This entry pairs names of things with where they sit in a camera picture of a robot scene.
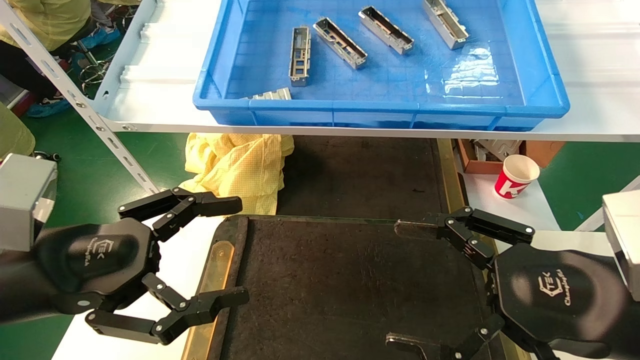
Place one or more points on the brown cardboard box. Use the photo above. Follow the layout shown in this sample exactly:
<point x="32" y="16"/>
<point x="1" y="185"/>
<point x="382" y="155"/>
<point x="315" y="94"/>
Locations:
<point x="542" y="150"/>

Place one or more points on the red white paper cup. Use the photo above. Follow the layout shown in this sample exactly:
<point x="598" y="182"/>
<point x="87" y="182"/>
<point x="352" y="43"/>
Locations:
<point x="510" y="187"/>

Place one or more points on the chrome star-base office chair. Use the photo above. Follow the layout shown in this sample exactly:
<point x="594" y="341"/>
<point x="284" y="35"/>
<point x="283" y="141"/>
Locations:
<point x="87" y="52"/>

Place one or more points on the person yellow coat brown trousers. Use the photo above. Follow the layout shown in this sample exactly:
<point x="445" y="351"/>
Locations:
<point x="12" y="135"/>

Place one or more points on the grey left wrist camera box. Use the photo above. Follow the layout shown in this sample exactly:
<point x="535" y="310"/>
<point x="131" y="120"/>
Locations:
<point x="22" y="200"/>

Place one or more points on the grey metal housing part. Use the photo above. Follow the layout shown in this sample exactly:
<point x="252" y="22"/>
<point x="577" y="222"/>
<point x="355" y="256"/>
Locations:
<point x="350" y="54"/>
<point x="299" y="76"/>
<point x="386" y="35"/>
<point x="452" y="32"/>
<point x="275" y="94"/>

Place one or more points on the person yellow coat dark trousers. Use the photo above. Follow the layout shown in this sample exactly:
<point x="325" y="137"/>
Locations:
<point x="45" y="20"/>

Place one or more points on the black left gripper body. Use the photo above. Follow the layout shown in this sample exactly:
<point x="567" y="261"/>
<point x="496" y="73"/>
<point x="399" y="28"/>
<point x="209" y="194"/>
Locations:
<point x="90" y="260"/>

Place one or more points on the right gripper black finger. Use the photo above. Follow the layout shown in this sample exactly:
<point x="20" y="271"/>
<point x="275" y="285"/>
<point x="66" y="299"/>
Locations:
<point x="495" y="227"/>
<point x="480" y="340"/>

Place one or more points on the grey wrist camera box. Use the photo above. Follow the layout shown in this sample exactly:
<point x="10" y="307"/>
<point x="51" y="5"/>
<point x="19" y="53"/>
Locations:
<point x="625" y="240"/>
<point x="22" y="200"/>

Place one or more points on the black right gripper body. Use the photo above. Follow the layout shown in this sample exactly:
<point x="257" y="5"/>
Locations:
<point x="560" y="300"/>

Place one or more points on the blue shoe cover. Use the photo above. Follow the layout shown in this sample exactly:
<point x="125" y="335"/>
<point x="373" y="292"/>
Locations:
<point x="100" y="36"/>
<point x="47" y="107"/>

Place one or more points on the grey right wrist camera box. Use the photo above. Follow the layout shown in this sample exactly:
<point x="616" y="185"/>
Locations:
<point x="625" y="240"/>

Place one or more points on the office chair with black casters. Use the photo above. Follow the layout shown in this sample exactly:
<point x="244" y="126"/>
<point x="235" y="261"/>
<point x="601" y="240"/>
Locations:
<point x="47" y="156"/>

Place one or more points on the yellow cloth garment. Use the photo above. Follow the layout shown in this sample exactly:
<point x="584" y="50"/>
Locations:
<point x="235" y="165"/>

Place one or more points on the grey metal scrap parts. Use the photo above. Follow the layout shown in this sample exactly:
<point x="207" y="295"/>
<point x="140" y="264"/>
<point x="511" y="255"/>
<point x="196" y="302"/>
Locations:
<point x="500" y="147"/>

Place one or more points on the white rack upright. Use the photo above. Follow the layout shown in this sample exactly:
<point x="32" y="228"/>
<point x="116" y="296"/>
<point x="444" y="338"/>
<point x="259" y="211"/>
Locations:
<point x="610" y="202"/>

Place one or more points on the black work mat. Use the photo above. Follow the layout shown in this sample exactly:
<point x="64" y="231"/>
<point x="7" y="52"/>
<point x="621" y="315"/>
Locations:
<point x="340" y="290"/>

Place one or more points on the grey perforated rack upright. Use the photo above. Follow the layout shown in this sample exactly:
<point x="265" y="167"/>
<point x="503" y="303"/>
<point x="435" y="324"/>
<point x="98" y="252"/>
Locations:
<point x="75" y="97"/>

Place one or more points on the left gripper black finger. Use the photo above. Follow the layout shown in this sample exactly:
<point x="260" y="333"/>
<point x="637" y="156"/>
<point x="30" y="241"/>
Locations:
<point x="200" y="307"/>
<point x="200" y="205"/>

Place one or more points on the blue plastic bin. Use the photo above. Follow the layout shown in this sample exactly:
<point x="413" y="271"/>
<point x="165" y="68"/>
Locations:
<point x="380" y="75"/>

